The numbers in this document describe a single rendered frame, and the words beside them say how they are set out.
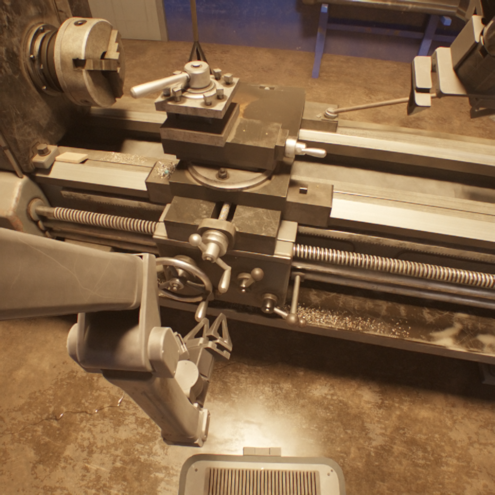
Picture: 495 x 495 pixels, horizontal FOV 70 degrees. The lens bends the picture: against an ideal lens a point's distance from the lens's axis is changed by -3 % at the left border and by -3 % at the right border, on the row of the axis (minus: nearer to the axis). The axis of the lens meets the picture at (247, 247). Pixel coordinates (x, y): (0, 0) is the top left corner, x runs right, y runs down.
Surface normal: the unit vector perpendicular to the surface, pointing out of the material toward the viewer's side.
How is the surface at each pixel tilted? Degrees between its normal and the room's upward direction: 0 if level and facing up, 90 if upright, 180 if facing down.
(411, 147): 48
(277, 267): 90
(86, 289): 88
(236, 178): 0
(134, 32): 90
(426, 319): 0
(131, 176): 36
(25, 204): 90
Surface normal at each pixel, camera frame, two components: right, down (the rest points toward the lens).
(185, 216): 0.00, -0.64
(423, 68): -0.01, -0.17
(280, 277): -0.20, 0.76
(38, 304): 0.99, 0.07
